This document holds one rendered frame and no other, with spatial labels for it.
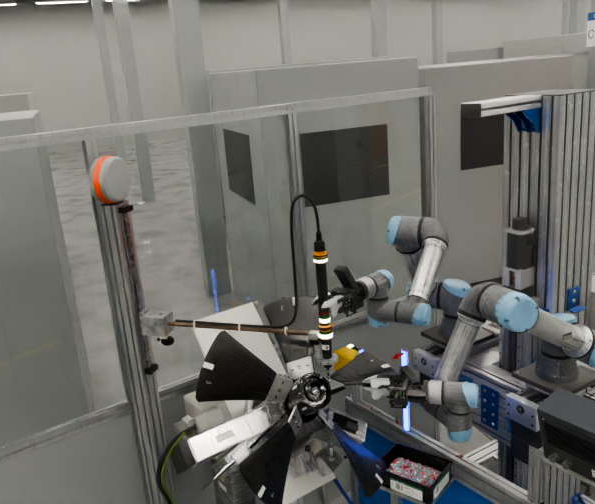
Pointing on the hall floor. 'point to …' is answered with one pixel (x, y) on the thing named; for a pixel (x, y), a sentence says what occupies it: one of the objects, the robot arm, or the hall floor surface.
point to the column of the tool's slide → (154, 441)
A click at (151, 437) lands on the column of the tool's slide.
